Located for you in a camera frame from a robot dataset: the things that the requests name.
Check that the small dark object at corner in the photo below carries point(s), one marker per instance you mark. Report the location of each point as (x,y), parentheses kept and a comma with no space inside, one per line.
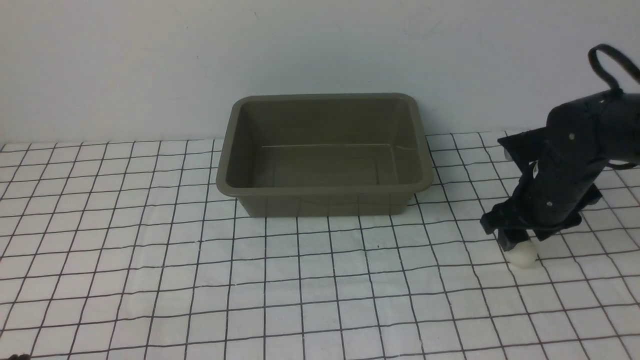
(23,356)

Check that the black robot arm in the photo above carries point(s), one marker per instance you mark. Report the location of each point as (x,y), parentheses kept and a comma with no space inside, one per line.
(617,130)

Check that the white black-grid tablecloth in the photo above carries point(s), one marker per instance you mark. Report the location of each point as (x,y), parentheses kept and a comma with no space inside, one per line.
(127,251)

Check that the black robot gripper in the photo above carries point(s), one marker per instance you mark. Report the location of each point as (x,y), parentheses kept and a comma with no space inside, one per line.
(558,164)

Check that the white ping-pong ball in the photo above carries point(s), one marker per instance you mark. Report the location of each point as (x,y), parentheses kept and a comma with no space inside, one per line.
(523,255)

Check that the olive green plastic bin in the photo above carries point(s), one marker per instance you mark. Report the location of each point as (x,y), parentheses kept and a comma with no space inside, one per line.
(324,155)

